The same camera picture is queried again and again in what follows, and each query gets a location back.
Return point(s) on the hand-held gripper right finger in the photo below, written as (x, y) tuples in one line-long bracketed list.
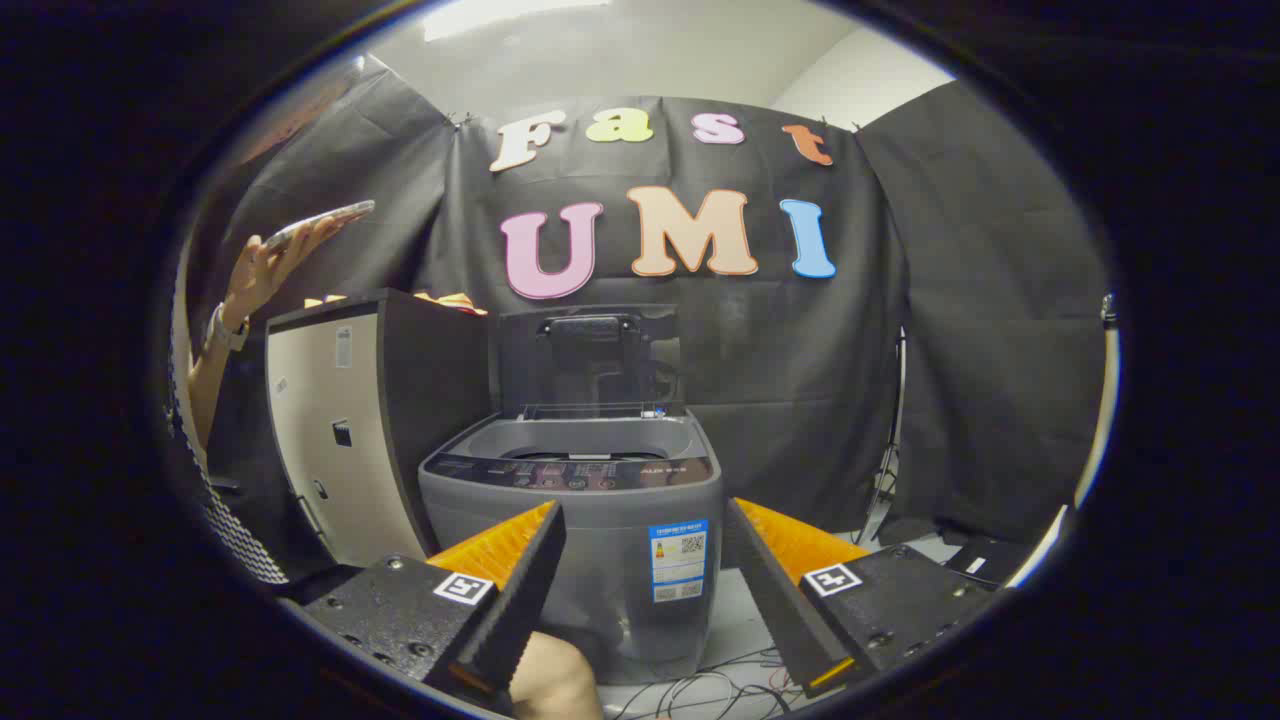
[(775, 610)]

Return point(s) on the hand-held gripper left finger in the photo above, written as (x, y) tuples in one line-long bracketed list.
[(520, 600)]

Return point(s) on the grey washing machine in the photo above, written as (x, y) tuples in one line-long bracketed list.
[(620, 545)]

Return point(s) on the orange polo shirt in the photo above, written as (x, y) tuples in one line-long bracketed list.
[(455, 300)]

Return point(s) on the smartphone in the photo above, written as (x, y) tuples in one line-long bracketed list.
[(320, 222)]

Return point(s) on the person's knee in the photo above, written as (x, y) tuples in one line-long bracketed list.
[(550, 685)]

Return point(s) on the metal light stand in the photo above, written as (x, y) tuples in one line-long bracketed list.
[(887, 470)]

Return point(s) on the black flat box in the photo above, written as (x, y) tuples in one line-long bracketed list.
[(985, 560)]

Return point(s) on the dark cabinet with cream door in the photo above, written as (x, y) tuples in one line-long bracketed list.
[(330, 450)]

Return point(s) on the black backdrop cloth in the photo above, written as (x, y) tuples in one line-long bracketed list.
[(780, 350)]

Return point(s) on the person's checkered clothing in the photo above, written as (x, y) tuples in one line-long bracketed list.
[(235, 535)]

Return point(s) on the white pole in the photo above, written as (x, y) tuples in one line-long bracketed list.
[(1108, 400)]

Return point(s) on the white wristwatch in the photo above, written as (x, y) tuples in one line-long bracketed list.
[(228, 332)]

